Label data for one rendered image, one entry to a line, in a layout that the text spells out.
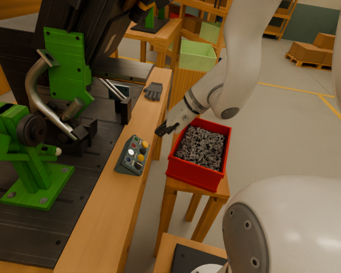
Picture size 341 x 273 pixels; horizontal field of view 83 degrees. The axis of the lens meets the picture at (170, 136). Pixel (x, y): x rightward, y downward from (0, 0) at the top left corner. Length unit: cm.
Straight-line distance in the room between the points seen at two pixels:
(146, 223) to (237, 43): 137
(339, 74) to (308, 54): 625
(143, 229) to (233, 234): 140
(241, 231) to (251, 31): 39
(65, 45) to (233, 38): 48
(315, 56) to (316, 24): 406
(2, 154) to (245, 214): 47
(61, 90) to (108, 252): 50
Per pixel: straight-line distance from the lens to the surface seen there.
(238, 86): 47
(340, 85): 24
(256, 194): 18
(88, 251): 57
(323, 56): 675
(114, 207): 61
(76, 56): 69
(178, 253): 57
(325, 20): 1066
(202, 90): 55
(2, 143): 52
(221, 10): 318
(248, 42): 48
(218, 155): 84
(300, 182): 19
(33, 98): 76
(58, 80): 73
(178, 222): 161
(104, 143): 79
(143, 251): 151
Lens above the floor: 143
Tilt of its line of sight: 39 degrees down
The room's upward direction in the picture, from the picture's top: 9 degrees clockwise
